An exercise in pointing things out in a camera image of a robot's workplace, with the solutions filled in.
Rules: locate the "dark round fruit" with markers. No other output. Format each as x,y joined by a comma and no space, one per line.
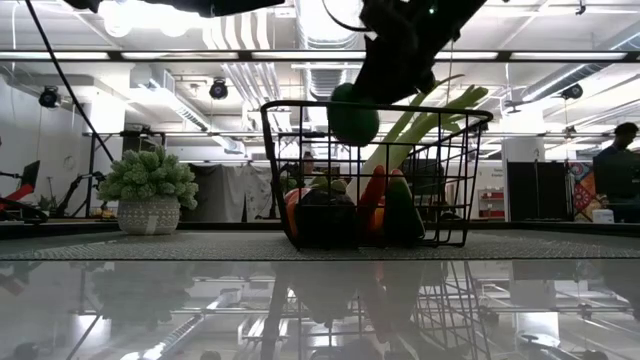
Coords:
325,220

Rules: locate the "overhead light bar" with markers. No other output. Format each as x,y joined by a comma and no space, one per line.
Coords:
200,55

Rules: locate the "black metal table frame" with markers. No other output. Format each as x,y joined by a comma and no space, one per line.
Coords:
60,228

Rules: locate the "black partition panel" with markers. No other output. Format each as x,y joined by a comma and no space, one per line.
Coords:
535,190

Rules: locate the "grey draped cloth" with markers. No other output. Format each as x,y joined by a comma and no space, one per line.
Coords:
225,192

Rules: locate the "green onion bunch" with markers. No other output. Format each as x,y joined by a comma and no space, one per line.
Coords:
425,125

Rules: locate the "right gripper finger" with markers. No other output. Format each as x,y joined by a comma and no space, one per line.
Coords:
417,72
377,75

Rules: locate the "thin black diagonal rod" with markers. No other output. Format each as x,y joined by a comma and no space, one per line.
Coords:
70,85

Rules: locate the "red and black equipment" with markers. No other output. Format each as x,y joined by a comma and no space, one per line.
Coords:
20,192

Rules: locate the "watermelon slice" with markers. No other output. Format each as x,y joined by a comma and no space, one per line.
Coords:
402,215

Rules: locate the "shelf with red bins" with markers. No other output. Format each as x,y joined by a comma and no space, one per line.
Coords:
492,202

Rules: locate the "white box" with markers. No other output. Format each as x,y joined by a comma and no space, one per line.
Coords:
602,216

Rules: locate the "green pear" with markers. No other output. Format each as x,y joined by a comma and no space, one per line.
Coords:
332,186

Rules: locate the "grey woven placemat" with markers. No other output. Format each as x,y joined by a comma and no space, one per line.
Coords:
150,245

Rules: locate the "colourful patterned cloth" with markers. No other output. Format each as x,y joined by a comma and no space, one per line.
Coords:
582,192

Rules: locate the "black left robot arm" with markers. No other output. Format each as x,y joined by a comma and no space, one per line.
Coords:
200,5

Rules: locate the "round orange fruit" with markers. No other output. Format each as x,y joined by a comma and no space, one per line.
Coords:
291,210

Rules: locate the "potted green succulent plant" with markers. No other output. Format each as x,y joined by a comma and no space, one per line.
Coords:
147,200

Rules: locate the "person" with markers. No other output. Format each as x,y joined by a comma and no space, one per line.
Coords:
617,170
308,165

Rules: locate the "ceiling-mounted camera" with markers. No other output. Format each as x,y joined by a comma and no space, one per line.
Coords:
571,91
49,97
218,90

